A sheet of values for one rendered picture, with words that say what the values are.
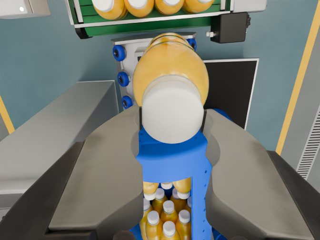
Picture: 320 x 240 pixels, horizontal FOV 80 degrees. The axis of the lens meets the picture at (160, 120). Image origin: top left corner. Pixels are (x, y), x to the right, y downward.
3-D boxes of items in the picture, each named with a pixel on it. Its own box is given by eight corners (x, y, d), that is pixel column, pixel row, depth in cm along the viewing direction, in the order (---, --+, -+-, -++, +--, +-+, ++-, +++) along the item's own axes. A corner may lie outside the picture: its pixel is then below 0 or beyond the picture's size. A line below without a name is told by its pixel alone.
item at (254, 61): (180, 196, 215) (182, 208, 202) (183, 57, 149) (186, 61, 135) (226, 194, 216) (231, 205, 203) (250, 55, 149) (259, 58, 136)
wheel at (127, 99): (124, 95, 58) (130, 94, 59) (118, 97, 62) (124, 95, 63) (129, 109, 59) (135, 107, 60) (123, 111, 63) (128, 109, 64)
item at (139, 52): (138, 55, 58) (135, 63, 47) (137, 47, 57) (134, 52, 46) (171, 52, 58) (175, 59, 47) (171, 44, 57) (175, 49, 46)
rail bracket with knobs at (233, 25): (202, 41, 60) (211, 44, 50) (203, 15, 56) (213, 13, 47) (234, 38, 60) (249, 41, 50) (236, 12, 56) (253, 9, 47)
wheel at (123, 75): (120, 89, 59) (126, 88, 60) (125, 84, 55) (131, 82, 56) (114, 76, 59) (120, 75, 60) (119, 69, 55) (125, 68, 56)
